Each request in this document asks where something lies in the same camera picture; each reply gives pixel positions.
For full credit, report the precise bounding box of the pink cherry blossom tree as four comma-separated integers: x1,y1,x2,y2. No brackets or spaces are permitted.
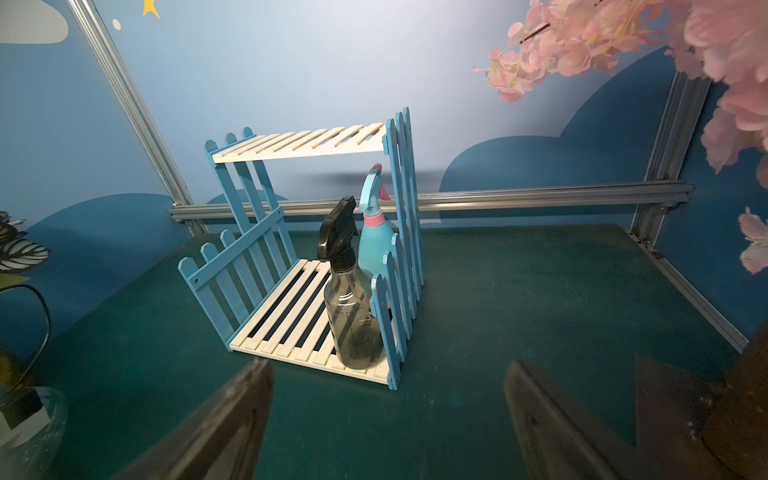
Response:
473,0,768,276

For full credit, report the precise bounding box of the aluminium frame back bar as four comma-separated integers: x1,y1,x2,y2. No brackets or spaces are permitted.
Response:
169,180,694,222

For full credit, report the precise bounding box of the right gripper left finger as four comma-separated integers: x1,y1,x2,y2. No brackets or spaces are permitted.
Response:
115,358,275,479

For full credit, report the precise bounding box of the brown tree pot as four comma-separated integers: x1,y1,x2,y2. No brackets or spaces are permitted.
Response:
702,324,767,479

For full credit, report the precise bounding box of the blue white slatted shelf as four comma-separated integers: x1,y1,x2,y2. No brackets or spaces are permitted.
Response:
178,110,426,389

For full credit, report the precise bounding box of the aluminium frame right post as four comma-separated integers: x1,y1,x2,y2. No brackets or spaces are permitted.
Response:
630,73,711,251

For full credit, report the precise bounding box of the green yellow potted plant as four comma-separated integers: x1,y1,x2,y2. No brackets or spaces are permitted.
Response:
1,211,51,291

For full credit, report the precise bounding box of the aluminium frame post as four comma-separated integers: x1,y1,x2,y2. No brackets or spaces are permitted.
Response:
630,73,711,251
65,0,193,207

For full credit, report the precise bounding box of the aluminium frame left post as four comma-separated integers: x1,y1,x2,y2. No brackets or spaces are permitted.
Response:
65,0,193,207

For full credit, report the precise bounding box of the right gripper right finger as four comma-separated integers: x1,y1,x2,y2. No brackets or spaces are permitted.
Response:
504,360,624,479

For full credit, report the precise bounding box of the clear white spray bottle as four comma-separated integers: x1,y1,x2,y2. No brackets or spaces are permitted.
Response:
1,387,68,479

